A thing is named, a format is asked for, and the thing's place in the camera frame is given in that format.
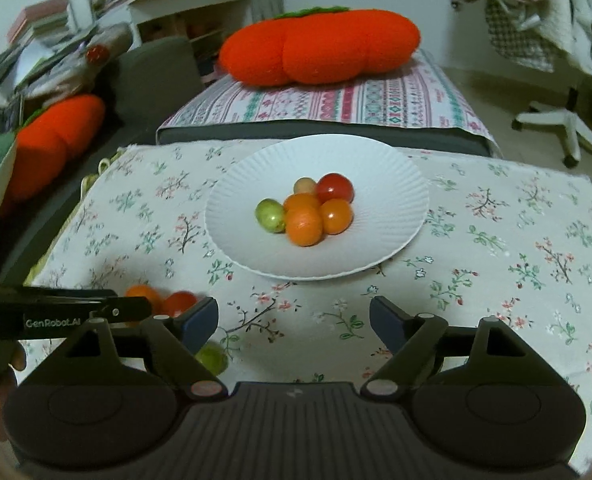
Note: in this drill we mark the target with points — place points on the stack of books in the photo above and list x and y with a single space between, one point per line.
41 12

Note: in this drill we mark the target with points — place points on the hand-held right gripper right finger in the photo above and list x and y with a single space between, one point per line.
388 322

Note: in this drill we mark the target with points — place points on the red spotted toy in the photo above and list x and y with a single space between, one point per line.
96 53

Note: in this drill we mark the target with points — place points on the red cherry tomato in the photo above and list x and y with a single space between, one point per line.
334 187
178 302

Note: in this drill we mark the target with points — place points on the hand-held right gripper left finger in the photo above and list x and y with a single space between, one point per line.
201 318

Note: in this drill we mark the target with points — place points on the white ribbed plate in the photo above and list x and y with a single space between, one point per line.
376 240

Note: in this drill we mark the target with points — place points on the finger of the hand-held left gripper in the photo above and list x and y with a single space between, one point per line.
131 308

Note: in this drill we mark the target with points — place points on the checkered cloth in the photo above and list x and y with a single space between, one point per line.
521 40

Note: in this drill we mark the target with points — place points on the grey sofa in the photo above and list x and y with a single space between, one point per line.
161 75

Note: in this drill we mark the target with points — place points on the pile of papers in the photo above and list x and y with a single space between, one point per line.
51 60

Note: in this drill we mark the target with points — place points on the floral tablecloth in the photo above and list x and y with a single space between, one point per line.
476 285

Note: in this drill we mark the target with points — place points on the large orange persimmon plush cushion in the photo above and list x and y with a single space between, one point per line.
326 45

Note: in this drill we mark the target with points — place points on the green cherry tomato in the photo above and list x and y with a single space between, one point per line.
211 358
269 214

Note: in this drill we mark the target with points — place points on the striped patterned cushion cover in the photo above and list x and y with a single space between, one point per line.
326 105

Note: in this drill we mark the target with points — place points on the pale yellow cherry tomato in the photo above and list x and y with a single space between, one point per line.
305 186

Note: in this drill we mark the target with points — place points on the white bookshelf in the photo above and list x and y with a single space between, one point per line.
186 0

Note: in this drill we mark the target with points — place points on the small orange persimmon plush cushion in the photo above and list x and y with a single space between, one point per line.
51 145

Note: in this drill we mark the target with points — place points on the orange cherry tomato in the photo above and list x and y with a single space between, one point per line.
302 201
303 227
143 291
336 216

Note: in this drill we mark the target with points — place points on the white swivel chair base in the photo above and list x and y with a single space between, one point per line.
571 120

